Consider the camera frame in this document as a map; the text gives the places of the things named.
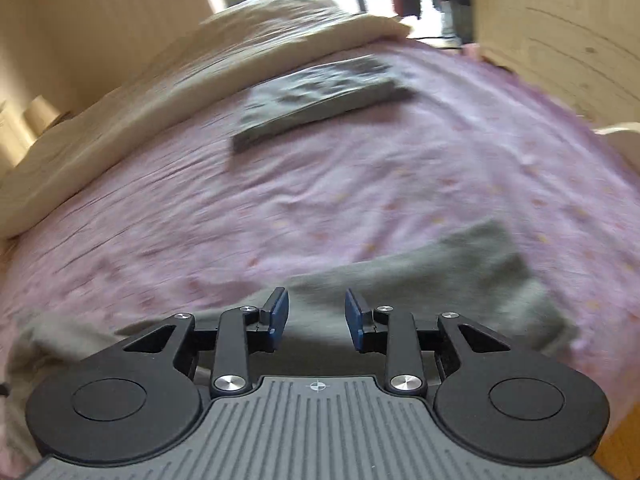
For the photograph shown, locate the wooden wardrobe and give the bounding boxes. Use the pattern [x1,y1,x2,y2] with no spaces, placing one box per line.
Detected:
[470,0,640,126]

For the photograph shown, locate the purple patterned bed sheet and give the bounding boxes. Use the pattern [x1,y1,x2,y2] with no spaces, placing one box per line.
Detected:
[0,40,640,461]

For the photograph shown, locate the cream tufted headboard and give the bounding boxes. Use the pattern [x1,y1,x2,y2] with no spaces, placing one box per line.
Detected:
[0,94,71,173]

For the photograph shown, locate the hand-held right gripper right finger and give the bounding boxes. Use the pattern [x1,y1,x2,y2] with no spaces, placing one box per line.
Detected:
[345,287,521,396]

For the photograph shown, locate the cream bed frame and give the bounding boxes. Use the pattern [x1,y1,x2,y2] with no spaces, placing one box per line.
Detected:
[594,121,640,173]

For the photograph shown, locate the folded dark grey garment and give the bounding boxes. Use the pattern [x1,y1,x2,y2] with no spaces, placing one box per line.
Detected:
[231,54,416,156]

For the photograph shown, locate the cream duvet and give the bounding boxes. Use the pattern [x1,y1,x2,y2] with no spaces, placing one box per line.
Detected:
[0,0,413,241]

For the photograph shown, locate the grey pants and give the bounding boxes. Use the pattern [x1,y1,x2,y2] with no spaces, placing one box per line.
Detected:
[5,217,581,411]

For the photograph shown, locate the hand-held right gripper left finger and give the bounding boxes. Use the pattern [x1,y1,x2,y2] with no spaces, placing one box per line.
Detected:
[116,287,291,395]

